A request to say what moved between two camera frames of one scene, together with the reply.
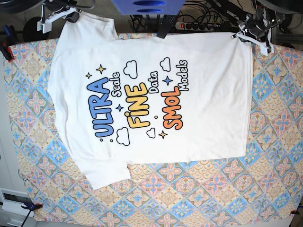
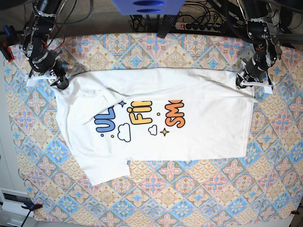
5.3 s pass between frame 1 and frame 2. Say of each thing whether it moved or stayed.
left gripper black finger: moved
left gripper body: moved
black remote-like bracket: stayed
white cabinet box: stayed
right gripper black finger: moved
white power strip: stayed
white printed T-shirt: moved
